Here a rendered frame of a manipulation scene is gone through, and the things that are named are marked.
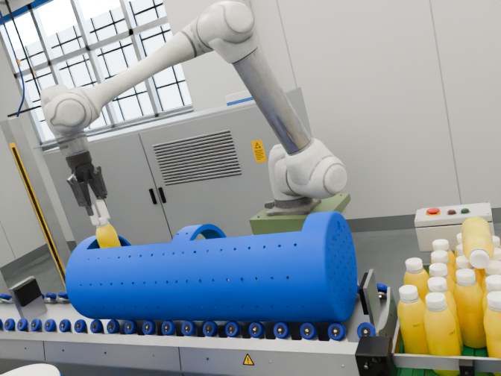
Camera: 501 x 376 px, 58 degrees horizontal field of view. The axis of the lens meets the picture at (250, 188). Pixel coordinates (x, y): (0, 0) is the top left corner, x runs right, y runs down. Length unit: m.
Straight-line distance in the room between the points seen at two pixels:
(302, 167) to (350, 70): 2.40
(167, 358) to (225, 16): 1.03
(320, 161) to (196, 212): 1.83
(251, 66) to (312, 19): 2.51
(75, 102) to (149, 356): 0.79
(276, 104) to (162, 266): 0.64
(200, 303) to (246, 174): 1.78
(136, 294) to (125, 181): 2.25
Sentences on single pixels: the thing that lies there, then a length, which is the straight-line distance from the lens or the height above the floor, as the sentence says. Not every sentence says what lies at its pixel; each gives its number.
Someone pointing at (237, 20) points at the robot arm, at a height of 1.78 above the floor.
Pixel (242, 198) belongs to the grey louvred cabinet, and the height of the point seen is 0.85.
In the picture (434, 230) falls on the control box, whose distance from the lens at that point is 1.41.
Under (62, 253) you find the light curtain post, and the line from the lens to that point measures 2.30.
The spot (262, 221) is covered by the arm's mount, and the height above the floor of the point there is 1.06.
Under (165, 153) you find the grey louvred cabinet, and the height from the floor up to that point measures 1.25.
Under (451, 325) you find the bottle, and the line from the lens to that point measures 1.07.
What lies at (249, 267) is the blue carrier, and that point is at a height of 1.16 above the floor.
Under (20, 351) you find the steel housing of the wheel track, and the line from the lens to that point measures 1.99.
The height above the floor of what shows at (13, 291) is 1.07.
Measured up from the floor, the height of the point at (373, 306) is 0.99.
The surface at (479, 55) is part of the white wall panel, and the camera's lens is 3.78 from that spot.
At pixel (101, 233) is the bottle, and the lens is 1.55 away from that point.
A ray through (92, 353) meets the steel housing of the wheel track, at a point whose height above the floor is 0.88.
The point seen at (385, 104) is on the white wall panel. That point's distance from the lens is 3.88.
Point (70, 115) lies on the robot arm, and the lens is 1.30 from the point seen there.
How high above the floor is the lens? 1.62
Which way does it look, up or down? 14 degrees down
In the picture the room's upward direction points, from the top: 15 degrees counter-clockwise
